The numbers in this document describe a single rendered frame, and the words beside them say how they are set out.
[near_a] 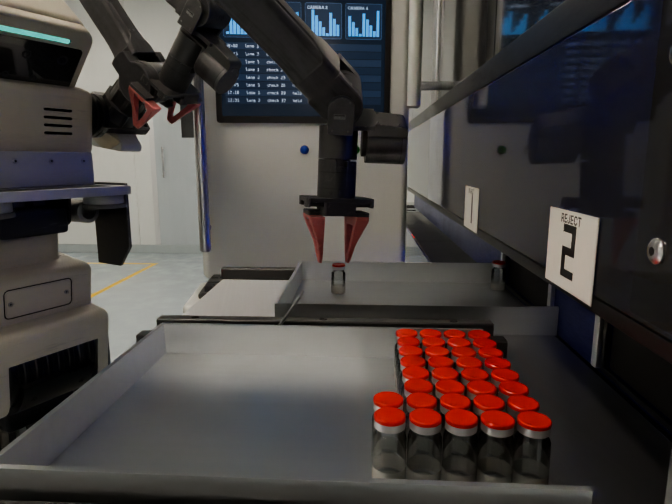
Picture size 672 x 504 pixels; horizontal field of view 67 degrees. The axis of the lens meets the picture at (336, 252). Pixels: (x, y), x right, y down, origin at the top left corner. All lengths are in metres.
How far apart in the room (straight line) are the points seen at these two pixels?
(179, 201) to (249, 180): 4.93
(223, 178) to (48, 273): 0.42
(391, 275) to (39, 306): 0.64
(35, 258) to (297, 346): 0.65
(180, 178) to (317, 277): 5.28
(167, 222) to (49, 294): 5.17
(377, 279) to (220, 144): 0.54
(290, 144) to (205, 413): 0.85
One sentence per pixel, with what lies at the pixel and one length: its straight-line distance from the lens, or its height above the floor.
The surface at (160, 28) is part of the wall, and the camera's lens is 6.31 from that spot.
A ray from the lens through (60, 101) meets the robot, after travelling 1.06.
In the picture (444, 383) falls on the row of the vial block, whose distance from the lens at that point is 0.39.
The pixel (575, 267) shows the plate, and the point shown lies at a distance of 0.40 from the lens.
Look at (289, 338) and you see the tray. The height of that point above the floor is 0.90.
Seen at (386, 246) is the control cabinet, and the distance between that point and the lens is 1.24.
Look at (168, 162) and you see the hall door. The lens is 6.14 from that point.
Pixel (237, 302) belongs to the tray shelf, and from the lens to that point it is 0.76.
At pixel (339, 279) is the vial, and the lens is 0.77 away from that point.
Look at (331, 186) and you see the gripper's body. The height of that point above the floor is 1.05.
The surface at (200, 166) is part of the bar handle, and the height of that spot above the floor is 1.07.
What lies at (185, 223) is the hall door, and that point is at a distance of 6.13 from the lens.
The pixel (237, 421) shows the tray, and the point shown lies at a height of 0.88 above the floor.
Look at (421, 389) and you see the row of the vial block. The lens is 0.37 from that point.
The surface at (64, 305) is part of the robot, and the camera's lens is 1.09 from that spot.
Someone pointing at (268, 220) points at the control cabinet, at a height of 0.94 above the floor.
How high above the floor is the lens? 1.09
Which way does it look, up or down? 10 degrees down
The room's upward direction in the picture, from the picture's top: straight up
